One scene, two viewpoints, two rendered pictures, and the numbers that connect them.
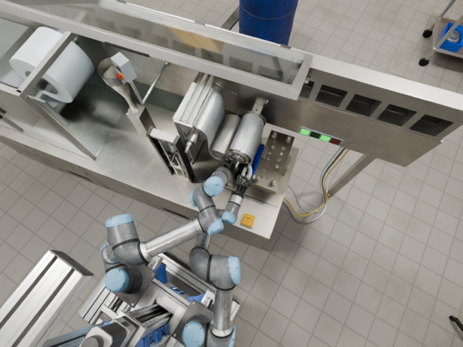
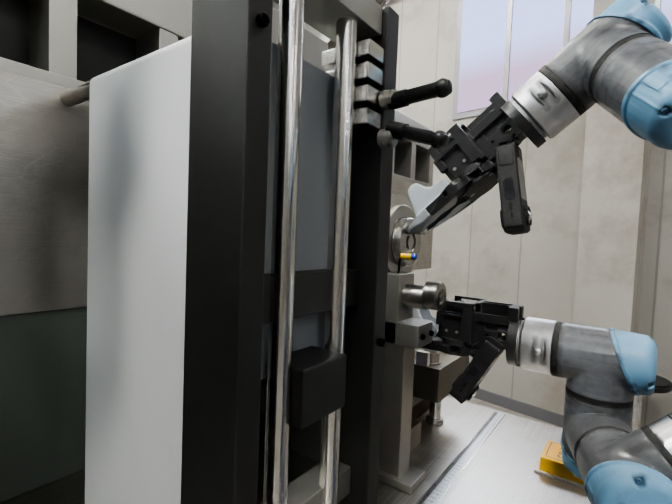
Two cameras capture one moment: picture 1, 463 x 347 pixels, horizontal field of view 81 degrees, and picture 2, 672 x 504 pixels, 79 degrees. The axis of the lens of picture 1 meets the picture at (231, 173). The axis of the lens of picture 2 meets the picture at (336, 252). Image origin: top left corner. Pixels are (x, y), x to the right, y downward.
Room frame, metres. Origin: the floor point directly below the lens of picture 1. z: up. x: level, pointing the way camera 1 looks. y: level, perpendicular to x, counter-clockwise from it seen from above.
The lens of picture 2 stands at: (0.57, 0.61, 1.26)
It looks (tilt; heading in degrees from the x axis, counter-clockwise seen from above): 3 degrees down; 284
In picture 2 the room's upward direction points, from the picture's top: 2 degrees clockwise
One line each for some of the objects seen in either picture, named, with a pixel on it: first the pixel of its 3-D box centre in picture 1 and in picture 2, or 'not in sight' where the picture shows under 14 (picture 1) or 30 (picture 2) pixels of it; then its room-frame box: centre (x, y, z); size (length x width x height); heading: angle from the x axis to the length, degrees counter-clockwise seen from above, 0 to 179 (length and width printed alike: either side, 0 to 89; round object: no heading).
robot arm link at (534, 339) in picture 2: (235, 200); (536, 345); (0.42, -0.02, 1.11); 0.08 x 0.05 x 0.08; 67
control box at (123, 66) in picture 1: (122, 69); not in sight; (0.87, 0.46, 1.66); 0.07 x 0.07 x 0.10; 45
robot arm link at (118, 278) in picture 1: (118, 279); not in sight; (0.03, 0.63, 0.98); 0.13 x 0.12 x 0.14; 22
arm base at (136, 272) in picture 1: (127, 280); not in sight; (0.02, 0.63, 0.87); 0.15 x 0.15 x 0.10
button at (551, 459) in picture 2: (248, 219); (568, 462); (0.35, -0.10, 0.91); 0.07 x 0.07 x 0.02; 67
